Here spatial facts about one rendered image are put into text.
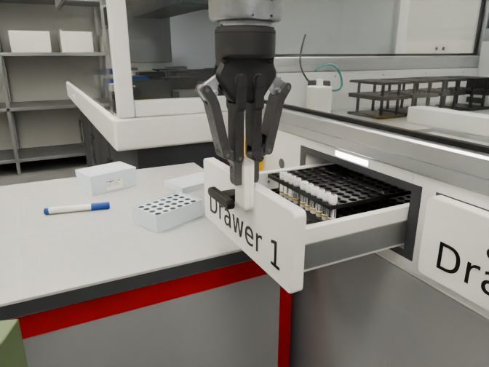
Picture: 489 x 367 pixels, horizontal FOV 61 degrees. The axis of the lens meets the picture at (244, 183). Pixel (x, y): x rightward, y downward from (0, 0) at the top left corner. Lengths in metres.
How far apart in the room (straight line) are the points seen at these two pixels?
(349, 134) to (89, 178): 0.65
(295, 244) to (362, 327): 0.32
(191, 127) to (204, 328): 0.77
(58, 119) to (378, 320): 4.35
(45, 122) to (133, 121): 3.48
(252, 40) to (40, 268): 0.51
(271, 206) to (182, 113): 0.91
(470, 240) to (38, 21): 4.51
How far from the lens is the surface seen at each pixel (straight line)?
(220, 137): 0.52
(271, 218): 0.53
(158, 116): 1.38
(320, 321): 0.89
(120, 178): 1.12
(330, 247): 0.55
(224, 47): 0.51
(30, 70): 4.75
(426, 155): 0.59
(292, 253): 0.50
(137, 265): 0.73
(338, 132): 0.72
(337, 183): 0.69
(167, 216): 0.84
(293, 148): 0.84
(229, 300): 0.82
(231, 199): 0.56
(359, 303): 0.77
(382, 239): 0.61
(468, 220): 0.55
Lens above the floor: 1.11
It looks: 18 degrees down
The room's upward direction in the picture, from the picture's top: straight up
